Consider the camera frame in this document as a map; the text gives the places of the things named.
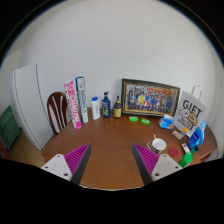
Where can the white gift paper bag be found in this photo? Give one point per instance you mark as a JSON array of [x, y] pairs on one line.
[[190, 110]]

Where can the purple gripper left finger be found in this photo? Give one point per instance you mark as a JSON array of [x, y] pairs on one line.
[[70, 166]]

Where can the small dark yellow-label bottle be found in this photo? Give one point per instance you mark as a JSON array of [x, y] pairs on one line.
[[117, 108]]

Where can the dark wooden chair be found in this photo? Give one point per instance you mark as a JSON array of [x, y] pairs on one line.
[[57, 111]]

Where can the green small box left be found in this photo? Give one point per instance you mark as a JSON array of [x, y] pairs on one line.
[[133, 119]]

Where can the framed group photo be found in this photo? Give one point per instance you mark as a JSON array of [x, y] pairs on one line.
[[144, 98]]

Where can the white cup with spoon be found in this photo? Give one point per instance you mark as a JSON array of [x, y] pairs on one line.
[[157, 145]]

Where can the green small box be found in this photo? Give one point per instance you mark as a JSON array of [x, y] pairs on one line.
[[145, 121], [133, 119]]

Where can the white plastic bottle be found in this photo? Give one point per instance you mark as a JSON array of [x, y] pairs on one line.
[[95, 108]]

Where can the blue white tissue pack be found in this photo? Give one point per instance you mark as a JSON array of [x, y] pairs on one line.
[[167, 122]]

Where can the green small box right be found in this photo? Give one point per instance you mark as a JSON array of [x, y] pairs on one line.
[[145, 121]]

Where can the blue spray bottle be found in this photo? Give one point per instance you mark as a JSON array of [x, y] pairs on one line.
[[197, 137]]

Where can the pink tall tube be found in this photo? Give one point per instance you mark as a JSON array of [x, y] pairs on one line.
[[71, 101]]

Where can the small snack packet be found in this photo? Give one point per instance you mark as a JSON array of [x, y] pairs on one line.
[[177, 135]]

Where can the white refrigerator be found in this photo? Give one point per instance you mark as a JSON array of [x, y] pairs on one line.
[[28, 106]]

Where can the white blue tall tube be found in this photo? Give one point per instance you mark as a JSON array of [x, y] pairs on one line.
[[81, 93]]

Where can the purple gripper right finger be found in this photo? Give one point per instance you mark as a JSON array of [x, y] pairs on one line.
[[153, 166]]

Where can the red round coaster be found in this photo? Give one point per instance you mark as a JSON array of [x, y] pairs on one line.
[[173, 152]]

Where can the blue pump bottle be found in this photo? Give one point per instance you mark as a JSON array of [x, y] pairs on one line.
[[106, 105]]

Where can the small white tube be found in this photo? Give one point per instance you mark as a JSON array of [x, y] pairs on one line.
[[185, 148]]

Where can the green crate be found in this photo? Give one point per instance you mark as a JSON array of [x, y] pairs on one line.
[[9, 129]]

